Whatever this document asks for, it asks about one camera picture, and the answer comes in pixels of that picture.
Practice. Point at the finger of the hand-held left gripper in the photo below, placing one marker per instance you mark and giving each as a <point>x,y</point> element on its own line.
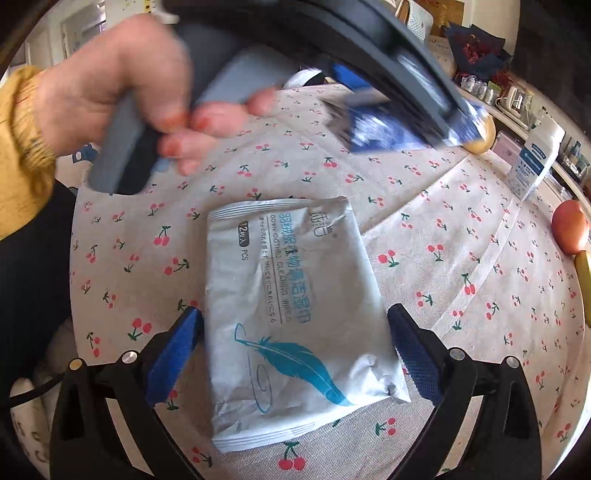
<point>346,76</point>
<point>429,97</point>

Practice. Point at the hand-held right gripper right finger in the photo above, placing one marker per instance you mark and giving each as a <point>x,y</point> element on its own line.
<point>415,355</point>

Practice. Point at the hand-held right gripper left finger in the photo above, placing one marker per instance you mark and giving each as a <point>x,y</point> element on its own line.
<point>173,355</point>

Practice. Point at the dark blue white packet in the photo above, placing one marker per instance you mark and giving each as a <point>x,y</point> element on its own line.
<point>383,134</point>

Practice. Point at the light blue wet wipes packet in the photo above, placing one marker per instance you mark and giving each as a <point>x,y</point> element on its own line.
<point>295,300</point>

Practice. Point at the person's left forearm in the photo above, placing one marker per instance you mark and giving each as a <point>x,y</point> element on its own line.
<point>23,152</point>

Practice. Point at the person's left hand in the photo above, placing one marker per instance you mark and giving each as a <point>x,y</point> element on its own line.
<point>115,69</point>

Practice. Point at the row of small glass bottles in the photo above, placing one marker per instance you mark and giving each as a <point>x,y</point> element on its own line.
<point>478,88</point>

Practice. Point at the cherry print tablecloth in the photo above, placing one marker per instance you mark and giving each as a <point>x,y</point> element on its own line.
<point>461,323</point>

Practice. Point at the dark wrapped flower bouquet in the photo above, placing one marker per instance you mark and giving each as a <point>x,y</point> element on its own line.
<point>475,50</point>

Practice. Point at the yellow pear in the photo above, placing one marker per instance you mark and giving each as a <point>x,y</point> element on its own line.
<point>482,138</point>

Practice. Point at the white electric kettle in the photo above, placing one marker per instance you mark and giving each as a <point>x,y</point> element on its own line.
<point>515,99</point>

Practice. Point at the pink storage box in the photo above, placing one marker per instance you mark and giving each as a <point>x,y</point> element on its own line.
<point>502,145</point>

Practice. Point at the white plastic bottle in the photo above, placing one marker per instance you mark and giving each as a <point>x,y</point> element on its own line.
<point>535,161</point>

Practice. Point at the person's dark clothing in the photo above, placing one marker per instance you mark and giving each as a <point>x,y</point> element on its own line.
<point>32,286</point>

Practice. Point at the yellow banana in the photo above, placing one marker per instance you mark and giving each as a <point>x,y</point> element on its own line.
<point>584,270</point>

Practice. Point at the red apple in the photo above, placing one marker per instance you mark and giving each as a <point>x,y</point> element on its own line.
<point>572,226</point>

